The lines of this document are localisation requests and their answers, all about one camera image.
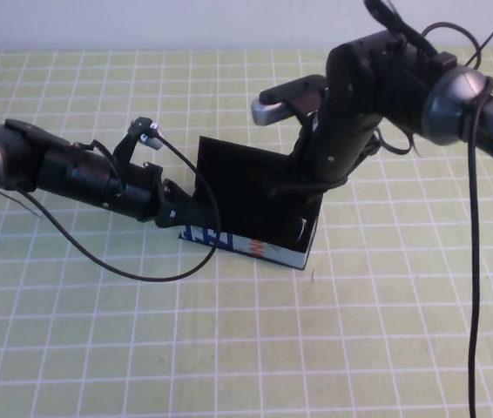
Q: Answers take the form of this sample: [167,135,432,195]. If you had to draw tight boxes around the left arm black cable tie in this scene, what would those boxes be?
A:
[0,188,43,218]

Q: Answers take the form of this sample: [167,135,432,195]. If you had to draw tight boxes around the wrist camera black cable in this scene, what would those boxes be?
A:
[465,78,493,418]
[19,135,221,283]

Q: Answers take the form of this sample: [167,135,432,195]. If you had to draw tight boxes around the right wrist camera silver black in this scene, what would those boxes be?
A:
[249,74,330,128]

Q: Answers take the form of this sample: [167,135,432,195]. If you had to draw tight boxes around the left camera mount bracket black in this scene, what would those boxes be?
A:
[113,125,145,169]

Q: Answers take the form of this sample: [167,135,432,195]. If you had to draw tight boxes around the left wrist camera black cable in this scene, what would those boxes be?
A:
[19,135,221,283]

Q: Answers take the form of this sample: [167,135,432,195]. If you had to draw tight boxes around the black glasses case printed sides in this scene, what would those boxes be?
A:
[177,135,322,272]

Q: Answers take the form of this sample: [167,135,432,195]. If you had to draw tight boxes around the right wrist camera black cable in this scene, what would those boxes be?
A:
[465,78,493,418]

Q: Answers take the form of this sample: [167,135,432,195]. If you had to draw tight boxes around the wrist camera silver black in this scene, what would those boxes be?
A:
[129,116,165,152]
[249,74,330,128]

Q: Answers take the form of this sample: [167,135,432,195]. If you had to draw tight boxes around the right camera mount bracket black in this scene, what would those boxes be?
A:
[292,92,324,132]

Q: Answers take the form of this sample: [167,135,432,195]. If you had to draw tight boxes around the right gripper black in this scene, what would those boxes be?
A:
[265,98,379,198]

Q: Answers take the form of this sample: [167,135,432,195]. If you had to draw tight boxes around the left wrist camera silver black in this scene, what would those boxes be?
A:
[129,116,165,152]

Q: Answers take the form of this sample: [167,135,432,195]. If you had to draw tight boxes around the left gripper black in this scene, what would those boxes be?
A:
[105,163,213,231]

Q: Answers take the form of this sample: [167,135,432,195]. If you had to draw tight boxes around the camera mount bracket black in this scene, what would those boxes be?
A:
[113,125,145,169]
[292,92,324,132]

